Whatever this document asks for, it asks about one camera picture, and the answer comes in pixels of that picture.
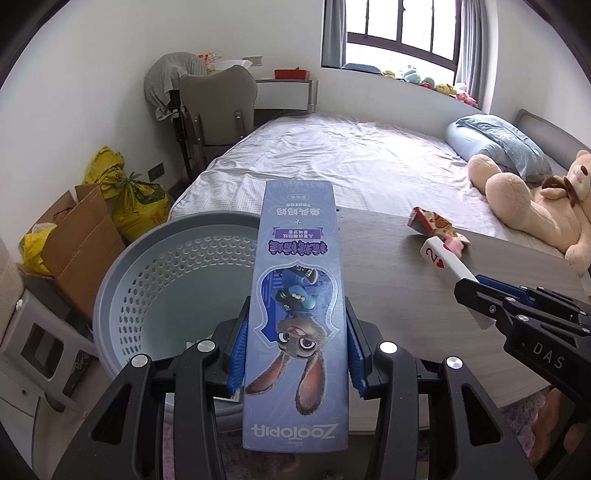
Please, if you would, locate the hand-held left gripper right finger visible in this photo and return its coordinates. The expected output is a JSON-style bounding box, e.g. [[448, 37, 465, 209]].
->
[[344, 299, 541, 480]]

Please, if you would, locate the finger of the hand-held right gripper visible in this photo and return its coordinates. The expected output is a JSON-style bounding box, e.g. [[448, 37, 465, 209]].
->
[[476, 274, 579, 315], [453, 277, 514, 325]]

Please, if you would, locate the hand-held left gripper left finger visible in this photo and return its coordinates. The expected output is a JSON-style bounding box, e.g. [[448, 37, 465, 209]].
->
[[51, 295, 253, 480]]

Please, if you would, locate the white playing card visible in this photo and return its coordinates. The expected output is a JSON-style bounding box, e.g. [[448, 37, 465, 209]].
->
[[419, 237, 498, 330]]

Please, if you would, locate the grey perforated plastic basket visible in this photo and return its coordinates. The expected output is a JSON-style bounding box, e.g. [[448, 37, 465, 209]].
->
[[93, 212, 265, 409]]

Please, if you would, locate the blue cartoon toothpaste box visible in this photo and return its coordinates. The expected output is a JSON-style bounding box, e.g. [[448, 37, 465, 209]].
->
[[242, 180, 350, 452]]

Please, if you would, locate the pink toy pig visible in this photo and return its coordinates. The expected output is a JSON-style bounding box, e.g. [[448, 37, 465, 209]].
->
[[445, 233, 472, 255]]

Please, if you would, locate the beige teddy bear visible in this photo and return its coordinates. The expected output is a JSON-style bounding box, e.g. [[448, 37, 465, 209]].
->
[[468, 150, 591, 274]]

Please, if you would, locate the red snack packet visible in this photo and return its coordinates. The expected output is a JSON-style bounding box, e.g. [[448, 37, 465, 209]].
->
[[407, 206, 456, 241]]

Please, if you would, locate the light blue pillow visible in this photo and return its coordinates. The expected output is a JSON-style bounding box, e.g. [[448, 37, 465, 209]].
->
[[445, 115, 553, 179]]

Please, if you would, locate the grey bed headboard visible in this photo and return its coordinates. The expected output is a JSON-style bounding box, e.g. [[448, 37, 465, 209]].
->
[[514, 109, 591, 172]]

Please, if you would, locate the large yellow printed sack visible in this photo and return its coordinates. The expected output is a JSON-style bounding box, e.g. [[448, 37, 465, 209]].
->
[[113, 177, 175, 244]]

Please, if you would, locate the bed with white sheet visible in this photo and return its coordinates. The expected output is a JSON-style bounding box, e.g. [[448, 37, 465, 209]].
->
[[168, 113, 591, 274]]

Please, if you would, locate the brown cardboard box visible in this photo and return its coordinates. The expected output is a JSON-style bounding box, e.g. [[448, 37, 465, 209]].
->
[[17, 183, 127, 320]]

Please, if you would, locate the white plastic stool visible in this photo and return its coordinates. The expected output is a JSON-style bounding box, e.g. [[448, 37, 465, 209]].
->
[[0, 291, 99, 412]]

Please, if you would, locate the row of plush toys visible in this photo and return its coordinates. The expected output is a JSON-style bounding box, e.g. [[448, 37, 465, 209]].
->
[[382, 65, 479, 110]]

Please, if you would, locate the yellow plastic bag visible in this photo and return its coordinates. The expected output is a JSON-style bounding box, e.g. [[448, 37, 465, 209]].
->
[[20, 223, 59, 276]]

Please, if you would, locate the small yellow sack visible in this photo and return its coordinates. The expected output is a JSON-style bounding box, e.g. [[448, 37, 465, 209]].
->
[[82, 146, 126, 200]]

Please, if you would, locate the grey curtain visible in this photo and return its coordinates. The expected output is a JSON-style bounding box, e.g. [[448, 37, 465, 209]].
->
[[456, 0, 496, 112]]

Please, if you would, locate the grey upholstered chair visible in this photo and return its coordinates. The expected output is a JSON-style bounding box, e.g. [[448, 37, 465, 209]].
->
[[177, 65, 259, 163]]

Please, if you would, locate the grey checkered cloth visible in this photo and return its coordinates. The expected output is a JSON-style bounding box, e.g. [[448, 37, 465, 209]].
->
[[143, 52, 209, 121]]

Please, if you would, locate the grey wall desk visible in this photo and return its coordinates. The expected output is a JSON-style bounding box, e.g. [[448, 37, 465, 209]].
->
[[255, 78, 320, 114]]

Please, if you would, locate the window with dark frame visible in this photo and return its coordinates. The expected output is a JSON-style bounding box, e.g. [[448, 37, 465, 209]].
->
[[322, 0, 463, 85]]

